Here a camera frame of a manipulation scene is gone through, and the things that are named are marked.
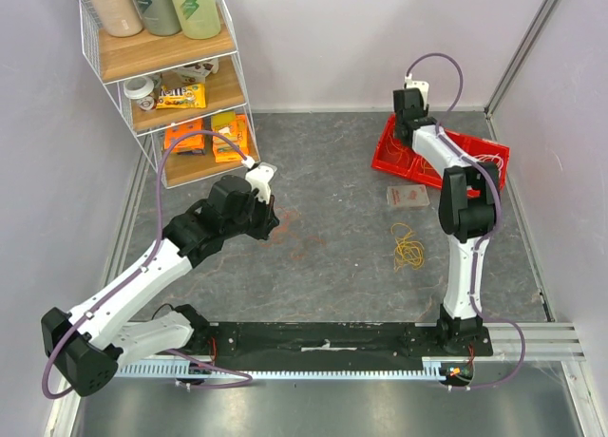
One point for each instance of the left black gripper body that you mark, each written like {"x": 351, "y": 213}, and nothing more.
{"x": 256, "y": 217}

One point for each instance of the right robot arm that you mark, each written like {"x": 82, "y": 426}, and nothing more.
{"x": 469, "y": 209}

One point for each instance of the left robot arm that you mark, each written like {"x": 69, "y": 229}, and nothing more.
{"x": 91, "y": 342}

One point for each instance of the right orange snack boxes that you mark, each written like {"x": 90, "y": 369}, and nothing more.
{"x": 235, "y": 132}

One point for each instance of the left orange snack box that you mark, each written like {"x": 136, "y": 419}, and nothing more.
{"x": 193, "y": 145}

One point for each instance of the yellow candy bag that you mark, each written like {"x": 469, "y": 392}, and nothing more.
{"x": 185, "y": 97}

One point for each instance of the red three-compartment bin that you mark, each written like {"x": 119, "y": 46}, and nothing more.
{"x": 392, "y": 157}

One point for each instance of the white snack package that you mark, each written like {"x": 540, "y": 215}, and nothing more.
{"x": 197, "y": 72}

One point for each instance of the grey sponge packet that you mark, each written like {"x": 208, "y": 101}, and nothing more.
{"x": 407, "y": 196}

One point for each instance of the paper coffee cup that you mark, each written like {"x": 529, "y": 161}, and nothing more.
{"x": 141, "y": 90}

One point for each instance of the light green bottle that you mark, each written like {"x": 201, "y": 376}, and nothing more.
{"x": 199, "y": 19}

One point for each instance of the grey-green bottle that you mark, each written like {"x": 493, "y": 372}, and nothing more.
{"x": 158, "y": 16}

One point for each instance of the beige bottle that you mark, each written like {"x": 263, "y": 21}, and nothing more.
{"x": 118, "y": 17}

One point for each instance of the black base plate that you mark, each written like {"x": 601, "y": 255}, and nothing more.
{"x": 328, "y": 347}

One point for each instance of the white wire wooden shelf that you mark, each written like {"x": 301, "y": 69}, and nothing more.
{"x": 116, "y": 60}

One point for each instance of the slotted cable duct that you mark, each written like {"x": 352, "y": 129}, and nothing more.
{"x": 179, "y": 368}

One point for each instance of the aluminium corner post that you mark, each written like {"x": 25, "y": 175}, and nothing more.
{"x": 522, "y": 51}

